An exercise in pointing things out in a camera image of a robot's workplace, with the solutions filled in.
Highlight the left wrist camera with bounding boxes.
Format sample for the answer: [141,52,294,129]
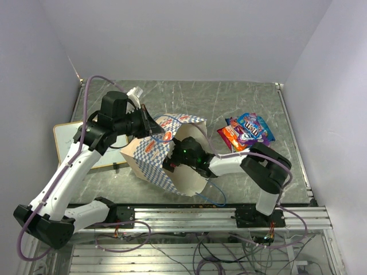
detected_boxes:
[127,86,143,108]

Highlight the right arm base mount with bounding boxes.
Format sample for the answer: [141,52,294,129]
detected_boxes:
[231,205,286,228]

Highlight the orange Fox's candy pack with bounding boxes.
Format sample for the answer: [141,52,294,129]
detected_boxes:
[217,125,249,152]

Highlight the blue gummy snack bag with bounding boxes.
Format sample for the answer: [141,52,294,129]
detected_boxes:
[257,115,276,142]

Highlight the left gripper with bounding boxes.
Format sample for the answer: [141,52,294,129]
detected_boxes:
[114,104,165,139]

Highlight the blue M&M's candy bag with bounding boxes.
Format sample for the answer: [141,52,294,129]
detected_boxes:
[237,113,263,139]

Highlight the purple snack packet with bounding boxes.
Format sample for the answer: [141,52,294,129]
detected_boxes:
[233,123,271,147]

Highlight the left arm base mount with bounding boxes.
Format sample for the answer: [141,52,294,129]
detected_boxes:
[105,205,135,229]

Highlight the aluminium frame rail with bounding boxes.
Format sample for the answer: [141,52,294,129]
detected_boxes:
[77,207,333,233]

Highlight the small whiteboard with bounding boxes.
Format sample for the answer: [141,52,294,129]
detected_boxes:
[53,121,128,169]

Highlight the loose cables under table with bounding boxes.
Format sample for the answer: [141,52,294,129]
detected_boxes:
[154,231,322,275]

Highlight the blue checkered paper bag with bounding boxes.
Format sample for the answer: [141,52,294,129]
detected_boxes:
[121,114,227,207]

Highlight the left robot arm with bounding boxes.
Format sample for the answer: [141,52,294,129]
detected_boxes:
[13,91,164,250]

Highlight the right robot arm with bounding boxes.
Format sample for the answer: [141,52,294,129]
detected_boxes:
[162,137,292,227]

